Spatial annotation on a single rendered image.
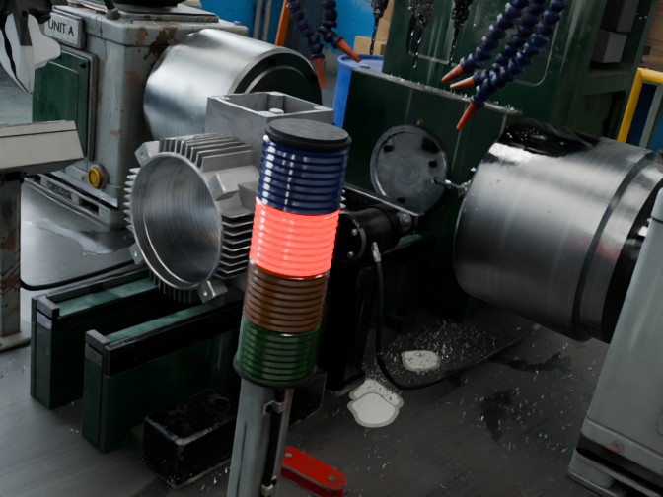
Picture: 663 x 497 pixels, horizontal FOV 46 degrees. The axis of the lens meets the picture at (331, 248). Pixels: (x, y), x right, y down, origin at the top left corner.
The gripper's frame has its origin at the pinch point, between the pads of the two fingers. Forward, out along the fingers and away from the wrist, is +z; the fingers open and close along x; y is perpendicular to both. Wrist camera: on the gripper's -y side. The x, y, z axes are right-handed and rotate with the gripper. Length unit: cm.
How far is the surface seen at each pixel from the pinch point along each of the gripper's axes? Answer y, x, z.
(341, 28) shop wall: 586, 405, -154
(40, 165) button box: -2.3, -3.5, 11.1
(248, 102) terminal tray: 18.4, -19.2, 9.1
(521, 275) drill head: 31, -43, 38
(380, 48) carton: 499, 303, -100
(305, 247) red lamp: -12, -53, 27
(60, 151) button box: 0.5, -3.8, 9.8
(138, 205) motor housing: 4.6, -10.8, 18.6
